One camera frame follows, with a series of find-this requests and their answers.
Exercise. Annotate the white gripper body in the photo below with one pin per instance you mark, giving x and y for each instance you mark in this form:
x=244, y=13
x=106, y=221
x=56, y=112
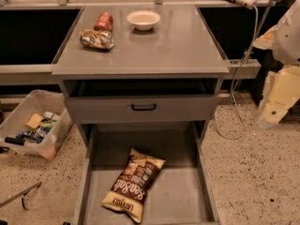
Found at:
x=288, y=39

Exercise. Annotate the brown sea salt chip bag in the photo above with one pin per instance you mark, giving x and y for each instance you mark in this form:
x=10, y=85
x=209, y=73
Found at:
x=130, y=190

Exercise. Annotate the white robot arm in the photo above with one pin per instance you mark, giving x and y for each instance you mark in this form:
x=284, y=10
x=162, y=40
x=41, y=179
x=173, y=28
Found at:
x=286, y=44

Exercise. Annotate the grey metal drawer cabinet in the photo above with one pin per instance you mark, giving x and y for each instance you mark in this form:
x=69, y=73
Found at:
x=178, y=47

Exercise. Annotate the open grey middle drawer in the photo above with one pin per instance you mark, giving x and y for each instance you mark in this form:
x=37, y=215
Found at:
x=181, y=193

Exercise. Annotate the grey top drawer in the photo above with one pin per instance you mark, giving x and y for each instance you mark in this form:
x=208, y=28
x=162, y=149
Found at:
x=137, y=101

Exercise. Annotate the white bowl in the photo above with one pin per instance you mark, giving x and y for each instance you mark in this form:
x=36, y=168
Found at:
x=143, y=20

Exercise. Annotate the crushed gold can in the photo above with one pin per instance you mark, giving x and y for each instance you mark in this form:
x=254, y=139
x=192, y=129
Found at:
x=96, y=39

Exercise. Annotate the yellow sponge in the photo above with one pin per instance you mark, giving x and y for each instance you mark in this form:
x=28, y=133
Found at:
x=34, y=121

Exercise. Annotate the clear plastic bin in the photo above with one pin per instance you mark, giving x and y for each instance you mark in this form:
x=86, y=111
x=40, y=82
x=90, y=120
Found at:
x=46, y=139

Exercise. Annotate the black tool in bin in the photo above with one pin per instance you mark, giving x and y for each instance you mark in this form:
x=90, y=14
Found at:
x=15, y=141

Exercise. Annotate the metal rod on floor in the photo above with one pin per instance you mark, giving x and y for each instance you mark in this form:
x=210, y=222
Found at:
x=18, y=195

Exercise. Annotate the black drawer handle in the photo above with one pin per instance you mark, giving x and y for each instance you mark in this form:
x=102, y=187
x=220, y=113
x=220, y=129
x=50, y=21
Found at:
x=143, y=108

